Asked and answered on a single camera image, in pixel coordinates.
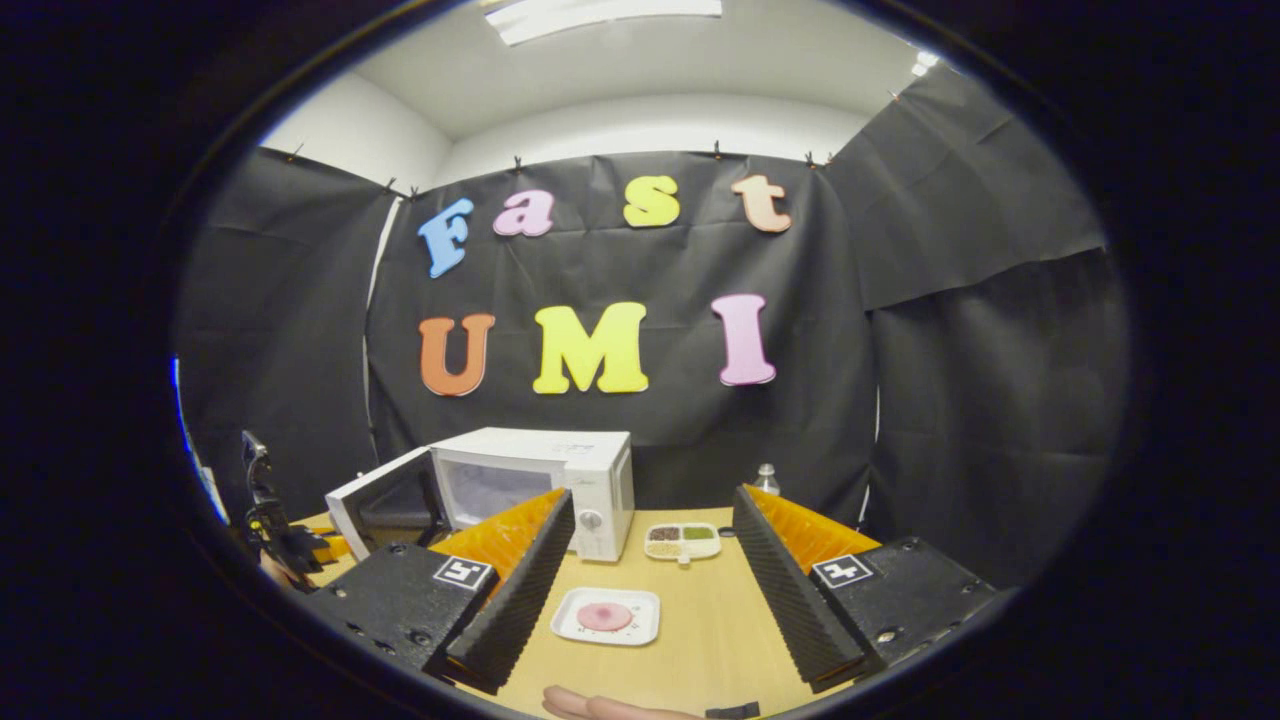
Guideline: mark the round pink food slice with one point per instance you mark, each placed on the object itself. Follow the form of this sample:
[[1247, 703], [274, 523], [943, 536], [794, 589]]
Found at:
[[604, 617]]

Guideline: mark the white microwave oven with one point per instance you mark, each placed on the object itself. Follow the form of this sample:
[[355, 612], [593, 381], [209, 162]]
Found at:
[[590, 470]]

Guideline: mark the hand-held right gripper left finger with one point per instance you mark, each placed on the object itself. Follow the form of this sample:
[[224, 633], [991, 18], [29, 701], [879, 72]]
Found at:
[[525, 595]]

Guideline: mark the white square plate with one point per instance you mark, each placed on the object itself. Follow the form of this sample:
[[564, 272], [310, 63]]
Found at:
[[640, 630]]

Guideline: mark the white divided grain dish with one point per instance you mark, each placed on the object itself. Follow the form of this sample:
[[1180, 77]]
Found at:
[[684, 541]]

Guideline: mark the green label drink bottle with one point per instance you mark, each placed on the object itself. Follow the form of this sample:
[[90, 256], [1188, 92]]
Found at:
[[766, 482]]

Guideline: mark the long ceiling light panel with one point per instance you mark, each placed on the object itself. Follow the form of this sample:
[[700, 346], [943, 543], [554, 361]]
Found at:
[[600, 18]]

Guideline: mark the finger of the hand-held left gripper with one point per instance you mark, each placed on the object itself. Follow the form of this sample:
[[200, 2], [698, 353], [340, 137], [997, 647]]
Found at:
[[322, 548]]

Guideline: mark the small ceiling light panel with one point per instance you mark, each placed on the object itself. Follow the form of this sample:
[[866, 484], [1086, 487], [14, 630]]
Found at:
[[924, 63]]

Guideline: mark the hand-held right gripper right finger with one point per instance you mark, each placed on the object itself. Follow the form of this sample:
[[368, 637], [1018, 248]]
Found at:
[[785, 595]]

